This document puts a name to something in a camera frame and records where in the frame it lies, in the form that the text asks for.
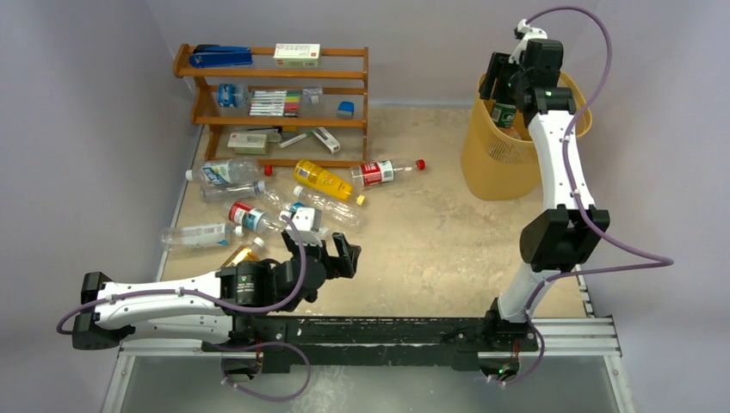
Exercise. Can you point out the blue stapler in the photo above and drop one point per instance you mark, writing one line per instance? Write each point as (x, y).
(211, 56)

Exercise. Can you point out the white stapler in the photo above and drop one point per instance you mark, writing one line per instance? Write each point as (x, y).
(327, 139)

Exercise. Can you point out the clear unlabeled plastic bottle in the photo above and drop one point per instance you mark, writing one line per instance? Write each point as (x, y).
(336, 209)

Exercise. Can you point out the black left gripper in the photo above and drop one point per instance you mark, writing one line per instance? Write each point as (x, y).
(343, 266)

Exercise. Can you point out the wooden shelf rack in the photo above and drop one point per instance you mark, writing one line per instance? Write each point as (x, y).
(320, 107)

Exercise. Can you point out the white marker pen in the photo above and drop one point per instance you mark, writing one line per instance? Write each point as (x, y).
(291, 141)

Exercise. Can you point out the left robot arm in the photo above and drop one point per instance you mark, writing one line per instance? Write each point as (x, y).
(204, 307)

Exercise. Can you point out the set of colored markers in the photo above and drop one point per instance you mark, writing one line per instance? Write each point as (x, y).
(275, 103)

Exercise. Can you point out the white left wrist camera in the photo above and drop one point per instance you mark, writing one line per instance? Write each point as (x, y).
(303, 226)

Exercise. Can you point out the clear bottle green Cestbon label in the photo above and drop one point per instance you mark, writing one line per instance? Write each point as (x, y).
(503, 114)

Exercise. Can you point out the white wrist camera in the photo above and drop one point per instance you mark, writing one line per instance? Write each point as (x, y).
(303, 226)
(524, 32)

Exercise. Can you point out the amber bottle red gold label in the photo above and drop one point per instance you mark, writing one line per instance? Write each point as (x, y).
(245, 253)

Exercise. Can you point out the yellow plastic bottle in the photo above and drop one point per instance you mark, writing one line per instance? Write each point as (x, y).
(313, 176)

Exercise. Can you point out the blue white eraser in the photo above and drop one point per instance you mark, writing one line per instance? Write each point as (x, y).
(345, 110)

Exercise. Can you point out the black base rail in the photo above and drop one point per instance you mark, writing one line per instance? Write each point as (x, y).
(464, 344)

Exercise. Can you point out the small clear container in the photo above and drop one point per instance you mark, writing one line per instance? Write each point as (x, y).
(312, 96)

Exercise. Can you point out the clear crumpled bottle white cap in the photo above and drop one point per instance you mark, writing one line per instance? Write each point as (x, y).
(213, 194)

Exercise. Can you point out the clear bottle red label red cap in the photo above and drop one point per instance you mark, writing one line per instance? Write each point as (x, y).
(252, 218)

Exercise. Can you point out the clear bottle red white label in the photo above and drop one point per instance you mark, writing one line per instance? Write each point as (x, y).
(371, 174)

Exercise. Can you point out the clear bottle blue white label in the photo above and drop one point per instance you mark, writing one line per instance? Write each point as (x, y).
(228, 171)

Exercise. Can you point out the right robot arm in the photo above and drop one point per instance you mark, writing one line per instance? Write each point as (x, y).
(527, 83)

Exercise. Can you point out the aluminium table frame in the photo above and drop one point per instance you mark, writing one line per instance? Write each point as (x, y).
(577, 368)

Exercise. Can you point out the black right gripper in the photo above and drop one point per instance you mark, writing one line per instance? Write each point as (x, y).
(497, 78)

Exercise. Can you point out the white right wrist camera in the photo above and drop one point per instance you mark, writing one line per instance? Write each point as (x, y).
(524, 32)

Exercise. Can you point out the yellow mesh waste bin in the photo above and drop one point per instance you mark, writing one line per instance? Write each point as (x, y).
(499, 167)

